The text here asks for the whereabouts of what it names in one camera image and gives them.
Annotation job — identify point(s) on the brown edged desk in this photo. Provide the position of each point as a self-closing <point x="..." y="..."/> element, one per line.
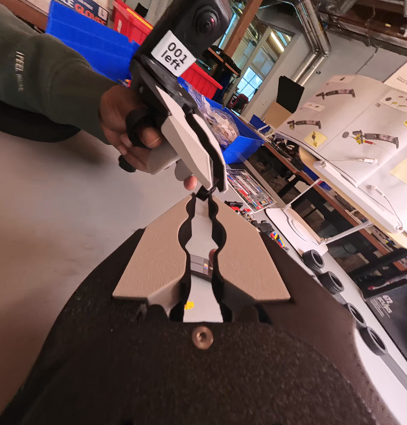
<point x="343" y="207"/>

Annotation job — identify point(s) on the lego set box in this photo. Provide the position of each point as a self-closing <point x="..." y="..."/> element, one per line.
<point x="396" y="308"/>

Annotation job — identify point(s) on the person's left hand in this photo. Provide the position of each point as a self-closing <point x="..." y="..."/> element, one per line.
<point x="115" y="113"/>

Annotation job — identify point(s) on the wooden post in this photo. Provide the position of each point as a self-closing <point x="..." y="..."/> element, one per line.
<point x="243" y="23"/>

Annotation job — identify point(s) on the red storage bin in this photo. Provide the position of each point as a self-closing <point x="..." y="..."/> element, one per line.
<point x="130" y="23"/>

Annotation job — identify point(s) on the clear bags of lego pieces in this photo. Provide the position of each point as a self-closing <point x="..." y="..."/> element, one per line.
<point x="220" y="123"/>

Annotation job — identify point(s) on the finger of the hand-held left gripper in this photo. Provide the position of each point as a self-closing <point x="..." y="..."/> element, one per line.
<point x="220" y="166"/>
<point x="190" y="146"/>

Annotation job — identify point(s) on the black lego tyre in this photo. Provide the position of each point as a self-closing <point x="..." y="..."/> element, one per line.
<point x="355" y="315"/>
<point x="313" y="260"/>
<point x="373" y="340"/>
<point x="331" y="282"/>

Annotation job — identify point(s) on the window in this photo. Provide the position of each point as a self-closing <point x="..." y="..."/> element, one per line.
<point x="256" y="76"/>

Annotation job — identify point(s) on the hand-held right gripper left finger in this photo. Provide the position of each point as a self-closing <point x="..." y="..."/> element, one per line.
<point x="150" y="262"/>

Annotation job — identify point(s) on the white book stand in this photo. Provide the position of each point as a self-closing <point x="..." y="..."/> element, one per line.
<point x="299" y="229"/>

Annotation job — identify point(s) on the lego car chassis assembly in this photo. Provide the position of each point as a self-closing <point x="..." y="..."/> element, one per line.
<point x="261" y="226"/>

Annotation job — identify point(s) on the open cardboard box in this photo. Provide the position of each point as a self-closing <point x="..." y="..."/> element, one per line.
<point x="283" y="106"/>

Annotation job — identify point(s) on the black holographic curved lego panel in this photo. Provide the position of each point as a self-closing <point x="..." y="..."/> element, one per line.
<point x="200" y="264"/>

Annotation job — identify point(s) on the small black lego liftarm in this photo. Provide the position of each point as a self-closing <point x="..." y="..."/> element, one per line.
<point x="205" y="192"/>

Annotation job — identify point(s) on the large blue storage bin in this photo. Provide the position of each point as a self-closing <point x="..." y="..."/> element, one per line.
<point x="90" y="39"/>

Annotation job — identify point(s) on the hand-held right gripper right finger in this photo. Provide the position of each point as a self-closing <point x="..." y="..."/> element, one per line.
<point x="253" y="265"/>

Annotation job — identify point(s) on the glove carton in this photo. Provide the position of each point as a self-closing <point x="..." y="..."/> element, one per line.
<point x="84" y="10"/>

